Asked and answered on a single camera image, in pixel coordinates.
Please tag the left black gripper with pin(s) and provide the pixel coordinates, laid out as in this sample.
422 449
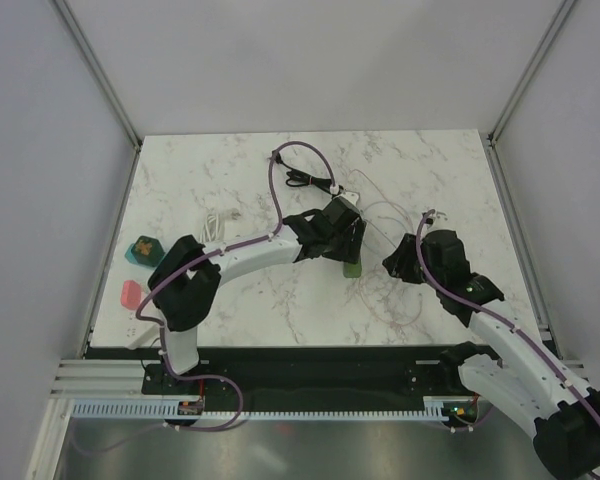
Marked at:
350 251

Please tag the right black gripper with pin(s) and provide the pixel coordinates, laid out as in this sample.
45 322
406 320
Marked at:
399 260

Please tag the green power strip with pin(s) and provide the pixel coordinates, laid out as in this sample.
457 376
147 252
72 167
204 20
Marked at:
352 267

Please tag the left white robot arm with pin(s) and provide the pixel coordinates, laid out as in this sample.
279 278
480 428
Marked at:
184 284

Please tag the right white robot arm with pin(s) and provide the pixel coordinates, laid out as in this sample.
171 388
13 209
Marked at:
555 407

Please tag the pink plug adapter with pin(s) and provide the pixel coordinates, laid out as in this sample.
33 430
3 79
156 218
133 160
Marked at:
131 295

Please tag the teal block with orange top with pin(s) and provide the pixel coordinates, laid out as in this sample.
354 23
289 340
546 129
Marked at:
145 251

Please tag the white power strip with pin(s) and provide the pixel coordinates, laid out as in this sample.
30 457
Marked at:
141 333

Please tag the white slotted cable duct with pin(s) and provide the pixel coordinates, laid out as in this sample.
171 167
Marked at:
173 409

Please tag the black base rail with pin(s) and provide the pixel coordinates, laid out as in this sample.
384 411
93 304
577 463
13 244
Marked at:
321 378

